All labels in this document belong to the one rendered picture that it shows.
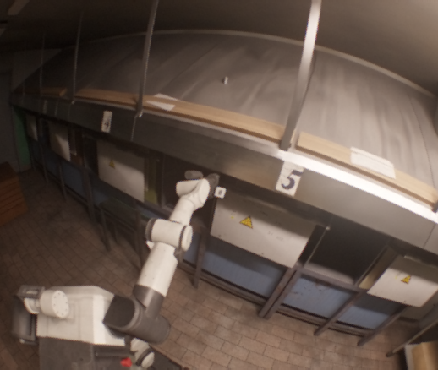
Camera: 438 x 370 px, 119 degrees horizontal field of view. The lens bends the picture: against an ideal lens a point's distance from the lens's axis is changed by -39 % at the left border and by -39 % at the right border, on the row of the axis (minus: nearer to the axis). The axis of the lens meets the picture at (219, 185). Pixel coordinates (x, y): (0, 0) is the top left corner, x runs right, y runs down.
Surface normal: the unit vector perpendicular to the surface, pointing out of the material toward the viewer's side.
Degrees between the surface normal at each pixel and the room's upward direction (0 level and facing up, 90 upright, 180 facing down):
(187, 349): 0
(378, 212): 80
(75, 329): 22
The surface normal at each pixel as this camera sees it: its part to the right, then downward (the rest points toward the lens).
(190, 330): 0.17, -0.87
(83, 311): -0.01, -0.67
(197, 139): -0.38, 0.20
